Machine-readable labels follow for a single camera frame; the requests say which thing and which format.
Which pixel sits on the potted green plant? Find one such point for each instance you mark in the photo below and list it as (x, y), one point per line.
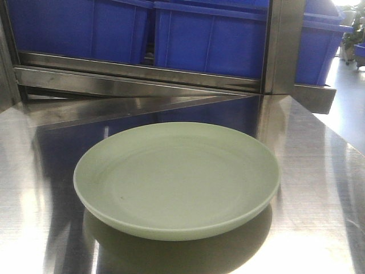
(353, 14)

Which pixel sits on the light green round plate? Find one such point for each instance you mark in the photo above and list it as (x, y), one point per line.
(177, 181)

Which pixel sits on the blue plastic bin middle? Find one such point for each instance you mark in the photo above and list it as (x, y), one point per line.
(210, 40)

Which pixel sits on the distant blue crate cart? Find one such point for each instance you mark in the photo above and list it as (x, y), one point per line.
(359, 52)

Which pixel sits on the blue plastic bin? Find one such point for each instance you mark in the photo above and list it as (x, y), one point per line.
(321, 35)
(210, 40)
(104, 30)

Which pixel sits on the blue plastic bin right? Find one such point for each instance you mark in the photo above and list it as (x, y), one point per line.
(321, 35)

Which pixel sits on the stainless steel shelf rack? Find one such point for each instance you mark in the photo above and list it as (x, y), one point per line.
(24, 72)

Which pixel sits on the blue plastic bin left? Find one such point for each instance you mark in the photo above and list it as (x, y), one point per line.
(104, 30)

